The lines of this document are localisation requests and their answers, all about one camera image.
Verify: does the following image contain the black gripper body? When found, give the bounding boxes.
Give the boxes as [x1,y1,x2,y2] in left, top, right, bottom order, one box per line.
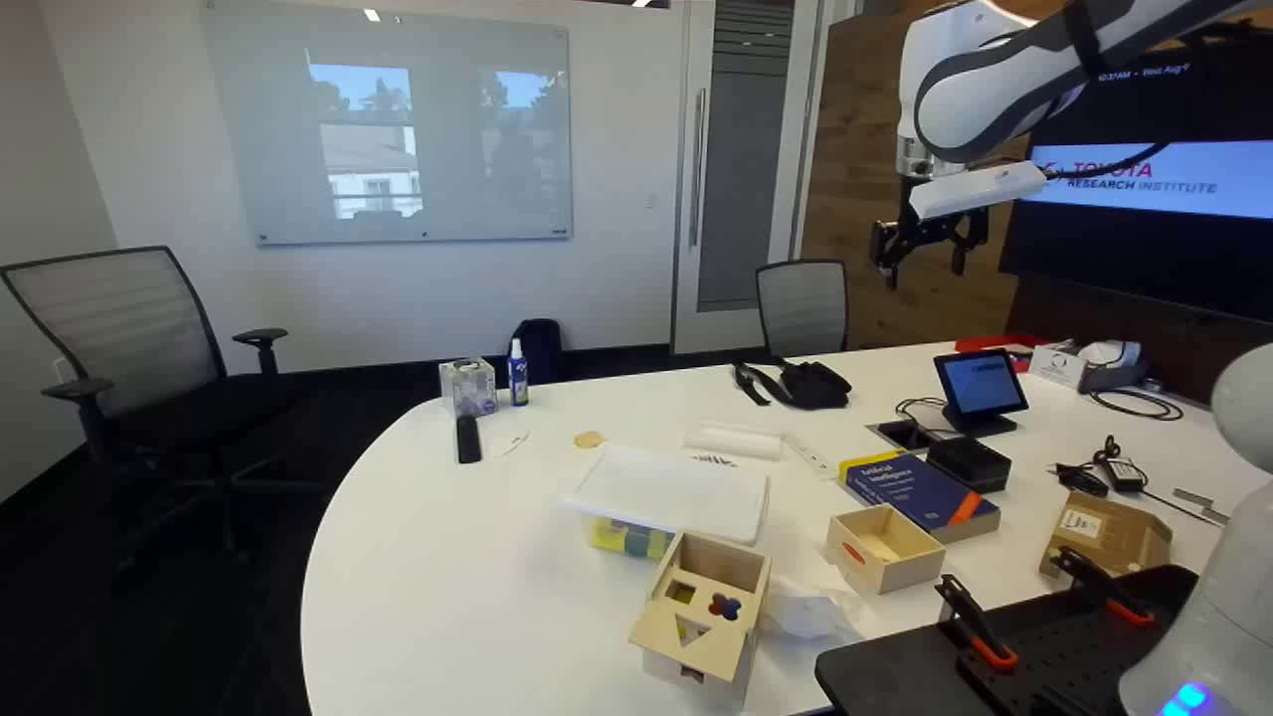
[866,180,995,271]

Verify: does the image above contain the small black box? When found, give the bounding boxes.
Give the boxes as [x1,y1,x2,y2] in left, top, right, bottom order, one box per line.
[924,433,1015,496]

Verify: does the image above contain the small open wooden box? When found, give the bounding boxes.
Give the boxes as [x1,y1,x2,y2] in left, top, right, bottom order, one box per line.
[824,500,951,601]

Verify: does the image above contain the brown cardboard box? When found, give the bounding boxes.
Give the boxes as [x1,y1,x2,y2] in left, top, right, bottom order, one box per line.
[1039,490,1176,585]

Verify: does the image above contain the yellow green toy blocks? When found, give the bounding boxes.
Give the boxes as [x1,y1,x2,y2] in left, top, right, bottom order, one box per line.
[585,515,679,560]

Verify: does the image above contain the wooden toy box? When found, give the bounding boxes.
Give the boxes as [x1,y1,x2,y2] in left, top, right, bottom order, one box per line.
[625,530,777,697]

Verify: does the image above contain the red flat object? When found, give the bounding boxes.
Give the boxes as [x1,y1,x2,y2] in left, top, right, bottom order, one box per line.
[951,332,1039,363]

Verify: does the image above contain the grey mesh office chair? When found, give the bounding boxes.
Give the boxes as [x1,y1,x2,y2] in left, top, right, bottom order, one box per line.
[751,254,854,363]

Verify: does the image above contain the black tablet on stand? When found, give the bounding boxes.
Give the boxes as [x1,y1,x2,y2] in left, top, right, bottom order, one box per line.
[932,348,1036,441]

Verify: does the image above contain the black phone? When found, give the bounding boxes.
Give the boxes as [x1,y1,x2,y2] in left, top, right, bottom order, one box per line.
[873,413,936,453]

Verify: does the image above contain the white headset device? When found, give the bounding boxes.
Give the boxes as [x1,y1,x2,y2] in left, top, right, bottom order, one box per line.
[1073,337,1154,400]

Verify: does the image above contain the white door with glass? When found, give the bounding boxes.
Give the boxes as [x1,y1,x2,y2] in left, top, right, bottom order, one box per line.
[674,0,828,357]

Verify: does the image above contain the blue book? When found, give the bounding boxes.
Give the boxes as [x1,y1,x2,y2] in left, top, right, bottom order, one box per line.
[845,451,1007,547]

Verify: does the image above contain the white rolled cloth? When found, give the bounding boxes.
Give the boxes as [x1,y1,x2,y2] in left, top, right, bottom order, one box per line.
[679,422,789,467]

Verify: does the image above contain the black power adapter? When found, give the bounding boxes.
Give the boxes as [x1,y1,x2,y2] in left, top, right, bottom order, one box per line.
[1053,433,1154,500]

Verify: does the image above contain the white flat tray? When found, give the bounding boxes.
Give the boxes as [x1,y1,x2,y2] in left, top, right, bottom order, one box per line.
[561,441,777,550]

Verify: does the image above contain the metal hex key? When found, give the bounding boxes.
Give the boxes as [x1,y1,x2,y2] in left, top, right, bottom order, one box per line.
[1142,485,1235,530]

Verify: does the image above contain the black orange clamp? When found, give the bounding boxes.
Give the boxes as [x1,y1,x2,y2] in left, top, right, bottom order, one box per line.
[932,568,1021,675]
[1052,540,1159,633]

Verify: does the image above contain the small spray bottle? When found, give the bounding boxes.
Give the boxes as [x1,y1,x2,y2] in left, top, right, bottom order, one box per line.
[504,335,535,412]

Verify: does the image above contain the clear plastic container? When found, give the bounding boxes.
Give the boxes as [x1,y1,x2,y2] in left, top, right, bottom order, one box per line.
[434,356,503,422]

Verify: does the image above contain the black remote control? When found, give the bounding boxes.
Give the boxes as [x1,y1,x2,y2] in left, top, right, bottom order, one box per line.
[452,412,484,470]

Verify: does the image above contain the glass whiteboard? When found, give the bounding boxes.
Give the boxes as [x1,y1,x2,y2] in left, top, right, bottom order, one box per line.
[198,0,576,253]

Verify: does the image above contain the black mesh office chair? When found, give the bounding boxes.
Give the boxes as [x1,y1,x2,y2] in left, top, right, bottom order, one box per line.
[0,243,320,568]

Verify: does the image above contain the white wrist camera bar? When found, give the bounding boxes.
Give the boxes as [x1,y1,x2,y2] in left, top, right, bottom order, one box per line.
[907,161,1053,222]

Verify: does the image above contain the wall television screen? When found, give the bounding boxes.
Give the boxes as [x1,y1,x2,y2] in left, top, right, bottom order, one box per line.
[999,62,1273,325]

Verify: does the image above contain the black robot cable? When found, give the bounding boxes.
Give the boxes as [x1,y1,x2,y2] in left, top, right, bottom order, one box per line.
[1028,132,1176,184]

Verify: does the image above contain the black cable loop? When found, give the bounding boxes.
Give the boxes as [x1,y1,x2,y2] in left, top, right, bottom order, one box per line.
[1090,381,1191,425]

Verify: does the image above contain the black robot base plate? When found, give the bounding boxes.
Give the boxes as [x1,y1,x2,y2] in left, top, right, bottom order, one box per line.
[810,560,1202,716]

